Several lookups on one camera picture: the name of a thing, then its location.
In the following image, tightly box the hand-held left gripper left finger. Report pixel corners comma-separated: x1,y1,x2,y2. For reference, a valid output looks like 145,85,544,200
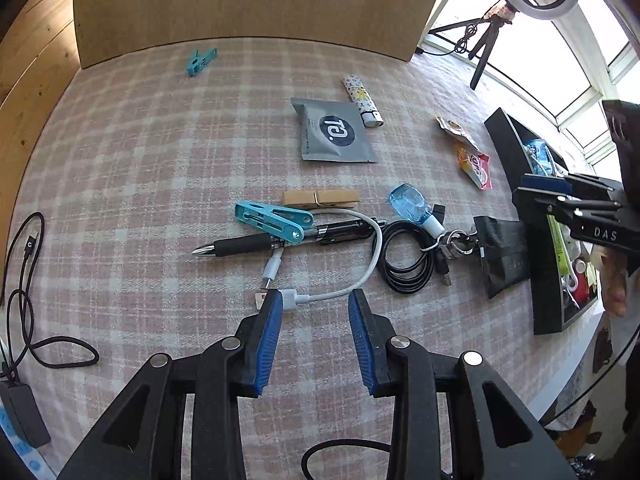
57,289,284,480

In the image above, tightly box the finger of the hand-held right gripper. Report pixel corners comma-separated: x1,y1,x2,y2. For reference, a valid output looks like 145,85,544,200
520,172,624,195
512,188,624,219

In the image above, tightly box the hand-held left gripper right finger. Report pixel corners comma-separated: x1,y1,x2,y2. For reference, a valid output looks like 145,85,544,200
347,288,581,480

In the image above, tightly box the black storage box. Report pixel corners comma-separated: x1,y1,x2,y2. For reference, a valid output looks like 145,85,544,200
484,107,601,336

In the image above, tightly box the silver metal spring clamp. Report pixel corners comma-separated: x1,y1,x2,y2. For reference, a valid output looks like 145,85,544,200
437,227,481,261

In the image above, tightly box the small teal plastic clip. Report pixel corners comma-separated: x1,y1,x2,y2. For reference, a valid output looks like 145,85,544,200
185,47,219,77

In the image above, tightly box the person's right hand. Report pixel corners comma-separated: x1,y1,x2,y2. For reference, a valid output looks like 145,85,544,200
601,246,640,318

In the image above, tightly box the blue and white packet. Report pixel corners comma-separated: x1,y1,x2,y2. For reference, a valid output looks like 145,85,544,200
522,139,558,177

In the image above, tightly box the yellow-green tube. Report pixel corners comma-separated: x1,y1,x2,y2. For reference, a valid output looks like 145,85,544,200
546,214,576,281

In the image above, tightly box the orange snack packet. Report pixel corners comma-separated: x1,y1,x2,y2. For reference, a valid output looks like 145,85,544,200
455,142,493,190

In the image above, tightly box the black pouch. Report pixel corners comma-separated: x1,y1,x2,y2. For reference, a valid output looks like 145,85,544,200
472,215,532,301

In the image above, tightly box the red small item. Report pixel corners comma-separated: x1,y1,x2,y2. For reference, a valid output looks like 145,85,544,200
570,260,593,308

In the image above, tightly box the black gel pen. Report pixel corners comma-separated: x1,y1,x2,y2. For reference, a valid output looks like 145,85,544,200
192,227,326,261

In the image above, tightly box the beige snack packet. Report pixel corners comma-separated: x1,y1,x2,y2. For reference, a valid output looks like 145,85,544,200
435,115,480,153

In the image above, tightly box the black click pen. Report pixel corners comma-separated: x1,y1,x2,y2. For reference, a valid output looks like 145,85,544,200
315,217,390,246

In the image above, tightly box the large teal plastic clip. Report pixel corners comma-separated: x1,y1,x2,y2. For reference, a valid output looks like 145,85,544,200
234,201,315,247

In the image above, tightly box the blue hand sanitizer bottle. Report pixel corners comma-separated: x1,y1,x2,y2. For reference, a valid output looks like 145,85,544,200
389,184,446,236

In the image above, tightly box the wooden clothespin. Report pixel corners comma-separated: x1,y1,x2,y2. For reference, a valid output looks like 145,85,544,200
281,189,361,209

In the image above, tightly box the patterned white lighter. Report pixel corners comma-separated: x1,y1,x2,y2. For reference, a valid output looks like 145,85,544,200
342,75,385,128

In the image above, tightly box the grey foil sachet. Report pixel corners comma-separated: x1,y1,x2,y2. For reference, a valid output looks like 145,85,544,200
291,97,377,163

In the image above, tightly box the pink plaid tablecloth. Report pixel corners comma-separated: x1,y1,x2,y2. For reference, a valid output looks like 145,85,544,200
5,35,621,480

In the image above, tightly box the black power adapter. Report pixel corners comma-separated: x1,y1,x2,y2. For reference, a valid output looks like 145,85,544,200
0,380,51,448

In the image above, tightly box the white power strip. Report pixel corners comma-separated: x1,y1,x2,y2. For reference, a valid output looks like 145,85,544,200
0,405,56,480

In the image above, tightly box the wooden board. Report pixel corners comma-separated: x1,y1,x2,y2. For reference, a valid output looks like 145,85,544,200
72,0,466,71

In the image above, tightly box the white earphone cable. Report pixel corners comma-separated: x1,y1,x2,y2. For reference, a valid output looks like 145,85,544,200
522,144,556,176

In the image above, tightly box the ring light on tripod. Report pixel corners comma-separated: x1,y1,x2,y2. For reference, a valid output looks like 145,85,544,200
425,0,640,171

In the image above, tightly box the white charging cable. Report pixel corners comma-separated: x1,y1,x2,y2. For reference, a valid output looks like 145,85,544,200
254,215,384,311

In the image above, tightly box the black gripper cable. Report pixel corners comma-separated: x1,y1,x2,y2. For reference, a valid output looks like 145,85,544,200
301,441,401,480

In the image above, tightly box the black ring light cable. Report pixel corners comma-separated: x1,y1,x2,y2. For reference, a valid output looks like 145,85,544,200
415,15,488,56

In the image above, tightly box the black adapter cable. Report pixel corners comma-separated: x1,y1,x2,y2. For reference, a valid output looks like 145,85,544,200
0,211,100,376

